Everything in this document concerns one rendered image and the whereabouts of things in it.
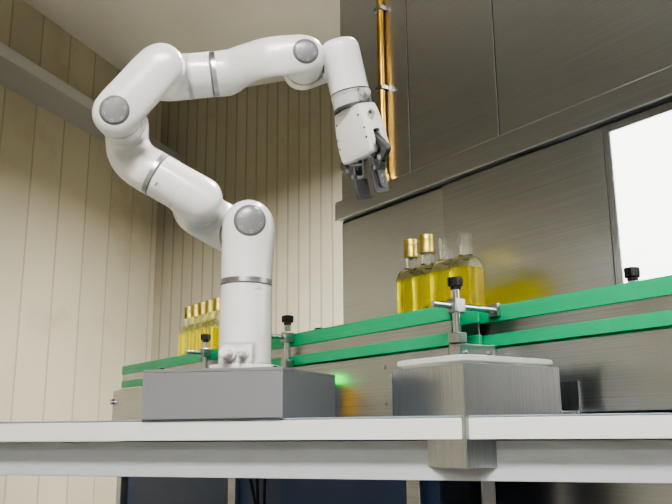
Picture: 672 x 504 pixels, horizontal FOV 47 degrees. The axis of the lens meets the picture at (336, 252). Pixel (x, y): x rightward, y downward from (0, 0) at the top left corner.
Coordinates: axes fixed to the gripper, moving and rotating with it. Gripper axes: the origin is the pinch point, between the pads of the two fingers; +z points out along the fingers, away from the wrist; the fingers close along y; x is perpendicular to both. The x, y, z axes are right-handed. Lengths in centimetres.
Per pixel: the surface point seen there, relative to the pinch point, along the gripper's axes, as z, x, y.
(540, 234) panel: 15.5, -39.3, -4.7
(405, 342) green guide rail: 31.1, -8.5, 10.4
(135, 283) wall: -18, -88, 332
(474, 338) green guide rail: 32.9, -15.7, -1.8
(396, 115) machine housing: -27, -54, 45
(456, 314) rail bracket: 27.1, -7.6, -6.6
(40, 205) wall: -60, -26, 281
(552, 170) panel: 2.8, -42.7, -9.0
